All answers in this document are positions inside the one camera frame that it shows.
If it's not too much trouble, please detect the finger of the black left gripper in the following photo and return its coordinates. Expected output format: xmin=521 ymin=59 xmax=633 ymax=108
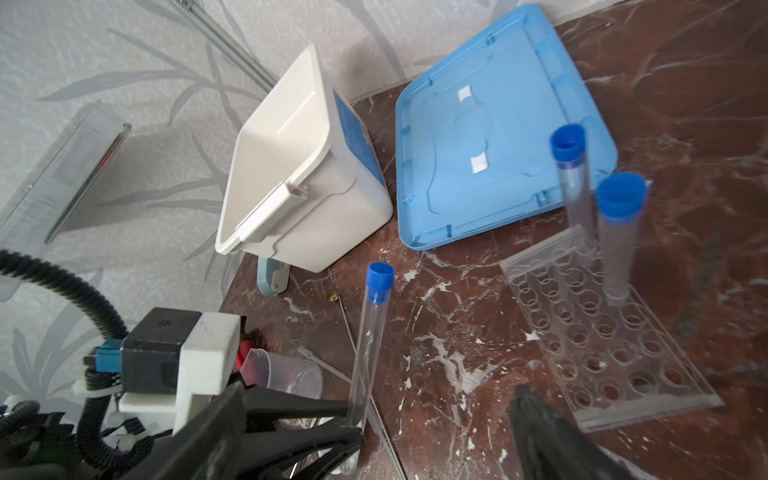
xmin=236 ymin=386 xmax=364 ymax=479

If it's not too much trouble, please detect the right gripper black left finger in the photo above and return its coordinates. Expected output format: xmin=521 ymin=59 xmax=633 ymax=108
xmin=124 ymin=383 xmax=246 ymax=480

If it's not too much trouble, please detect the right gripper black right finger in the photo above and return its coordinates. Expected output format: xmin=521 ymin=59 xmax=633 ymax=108
xmin=509 ymin=385 xmax=632 ymax=480

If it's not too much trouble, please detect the clear acrylic test tube rack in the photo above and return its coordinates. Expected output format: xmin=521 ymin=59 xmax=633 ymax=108
xmin=499 ymin=227 xmax=724 ymax=432

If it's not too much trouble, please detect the blue capped test tube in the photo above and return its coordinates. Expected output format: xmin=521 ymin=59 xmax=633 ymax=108
xmin=335 ymin=261 xmax=396 ymax=476
xmin=550 ymin=123 xmax=595 ymax=240
xmin=597 ymin=172 xmax=648 ymax=305

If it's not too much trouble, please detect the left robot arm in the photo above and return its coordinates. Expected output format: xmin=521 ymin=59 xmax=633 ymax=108
xmin=1 ymin=250 xmax=222 ymax=420

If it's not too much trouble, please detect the clear measuring cup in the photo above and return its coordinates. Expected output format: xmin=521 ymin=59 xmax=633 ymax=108
xmin=239 ymin=349 xmax=324 ymax=399

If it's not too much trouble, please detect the red small object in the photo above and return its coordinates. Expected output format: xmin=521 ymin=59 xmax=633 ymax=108
xmin=235 ymin=338 xmax=258 ymax=371

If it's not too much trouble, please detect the grey-blue flat tool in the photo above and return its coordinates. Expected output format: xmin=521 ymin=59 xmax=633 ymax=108
xmin=256 ymin=256 xmax=291 ymax=297

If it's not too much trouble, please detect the white plastic bin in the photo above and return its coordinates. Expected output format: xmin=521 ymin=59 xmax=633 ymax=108
xmin=215 ymin=44 xmax=394 ymax=273

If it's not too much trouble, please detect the blue plastic bin lid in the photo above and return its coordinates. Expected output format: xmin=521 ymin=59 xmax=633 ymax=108
xmin=395 ymin=4 xmax=618 ymax=251

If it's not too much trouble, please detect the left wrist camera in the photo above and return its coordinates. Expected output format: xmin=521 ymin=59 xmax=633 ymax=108
xmin=74 ymin=307 xmax=244 ymax=436

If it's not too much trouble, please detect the clear wall shelf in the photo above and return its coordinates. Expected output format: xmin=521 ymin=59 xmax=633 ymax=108
xmin=0 ymin=100 xmax=133 ymax=301

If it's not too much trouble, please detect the aluminium frame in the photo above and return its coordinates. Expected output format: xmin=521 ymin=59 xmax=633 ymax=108
xmin=171 ymin=0 xmax=277 ymax=93

